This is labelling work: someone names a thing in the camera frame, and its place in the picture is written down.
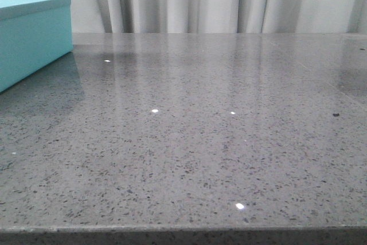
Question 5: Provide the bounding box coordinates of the light blue box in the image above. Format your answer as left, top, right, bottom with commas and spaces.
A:
1, 0, 73, 91

